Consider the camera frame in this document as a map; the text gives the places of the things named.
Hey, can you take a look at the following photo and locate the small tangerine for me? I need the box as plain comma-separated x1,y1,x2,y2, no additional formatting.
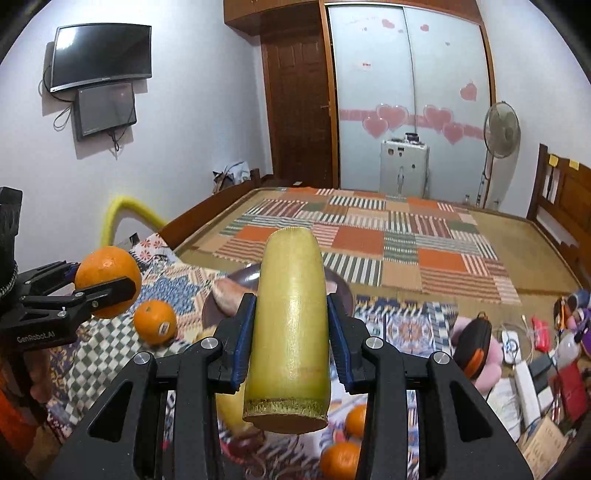
345,403,367,439
320,441,361,480

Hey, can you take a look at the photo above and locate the black orange pouch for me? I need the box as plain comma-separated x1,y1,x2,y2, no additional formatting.
451,312,492,380

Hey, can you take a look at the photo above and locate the wooden bed headboard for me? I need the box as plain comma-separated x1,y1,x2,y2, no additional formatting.
527,144,590,288

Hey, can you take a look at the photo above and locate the large orange with Dole sticker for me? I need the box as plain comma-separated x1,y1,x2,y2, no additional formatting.
74,246,141,319

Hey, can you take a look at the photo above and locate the brown wooden door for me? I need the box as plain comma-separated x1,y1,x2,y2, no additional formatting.
262,8,335,188

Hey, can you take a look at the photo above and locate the pink wrapped sweet potato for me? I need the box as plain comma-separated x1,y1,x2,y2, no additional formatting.
211,277,254,317

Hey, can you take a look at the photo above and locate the frosted wardrobe with hearts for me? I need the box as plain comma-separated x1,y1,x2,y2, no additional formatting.
327,4,491,203

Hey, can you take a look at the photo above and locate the small tangerine near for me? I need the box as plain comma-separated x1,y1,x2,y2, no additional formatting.
320,441,361,480

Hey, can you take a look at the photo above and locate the dark purple plate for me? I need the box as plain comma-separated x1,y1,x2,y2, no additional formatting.
201,264,355,329

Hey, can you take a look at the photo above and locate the small black wall monitor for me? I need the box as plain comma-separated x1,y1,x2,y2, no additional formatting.
74,82,137,141

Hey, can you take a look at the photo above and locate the medium orange with sticker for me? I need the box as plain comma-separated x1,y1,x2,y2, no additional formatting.
133,300,177,346

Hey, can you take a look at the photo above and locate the striped patchwork bed mat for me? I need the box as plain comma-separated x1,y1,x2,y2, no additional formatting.
200,188,520,304

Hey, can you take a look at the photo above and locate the white appliance box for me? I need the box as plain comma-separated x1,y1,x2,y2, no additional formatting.
379,132,430,198

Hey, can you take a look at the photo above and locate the white standing fan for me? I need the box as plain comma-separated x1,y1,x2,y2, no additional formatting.
476,101,521,208

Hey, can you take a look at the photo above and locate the wall mounted black television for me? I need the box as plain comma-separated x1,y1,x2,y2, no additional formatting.
48,23,152,93

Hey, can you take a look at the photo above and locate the colourful patchwork cloth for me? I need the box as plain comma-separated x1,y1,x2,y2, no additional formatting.
48,234,458,479

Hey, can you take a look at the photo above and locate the bag pile by wall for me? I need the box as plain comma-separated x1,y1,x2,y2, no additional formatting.
212,161,250,194

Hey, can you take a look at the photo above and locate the wooden bed footboard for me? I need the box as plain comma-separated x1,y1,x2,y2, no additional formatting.
158,169,262,250

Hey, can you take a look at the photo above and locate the yellow foam tube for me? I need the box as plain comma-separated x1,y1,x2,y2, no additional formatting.
99,195,166,246

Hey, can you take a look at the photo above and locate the small tangerine far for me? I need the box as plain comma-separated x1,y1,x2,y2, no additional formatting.
345,403,367,439

